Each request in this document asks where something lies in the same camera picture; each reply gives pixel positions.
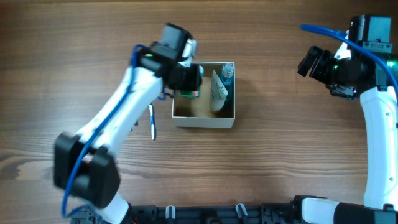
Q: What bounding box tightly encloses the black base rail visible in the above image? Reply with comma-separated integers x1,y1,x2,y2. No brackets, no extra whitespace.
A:
71,202,312,224

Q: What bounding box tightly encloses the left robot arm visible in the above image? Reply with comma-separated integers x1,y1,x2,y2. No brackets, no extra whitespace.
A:
53,23,203,223

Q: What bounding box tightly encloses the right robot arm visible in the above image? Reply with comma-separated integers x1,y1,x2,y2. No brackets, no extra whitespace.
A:
290,14,397,223

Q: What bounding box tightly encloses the white cream tube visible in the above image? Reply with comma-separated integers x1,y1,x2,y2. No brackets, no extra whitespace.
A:
209,70,228,113

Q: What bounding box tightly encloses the blue white toothbrush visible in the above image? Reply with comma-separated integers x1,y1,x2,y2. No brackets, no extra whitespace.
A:
149,103,156,141

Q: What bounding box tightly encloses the white cardboard box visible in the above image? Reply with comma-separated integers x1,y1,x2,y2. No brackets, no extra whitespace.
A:
172,62,236,128

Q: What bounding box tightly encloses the green soap box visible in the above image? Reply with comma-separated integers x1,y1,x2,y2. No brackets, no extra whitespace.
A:
179,90,200,98

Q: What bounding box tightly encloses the blue mouthwash bottle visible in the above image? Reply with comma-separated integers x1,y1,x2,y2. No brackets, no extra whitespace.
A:
220,63,234,101

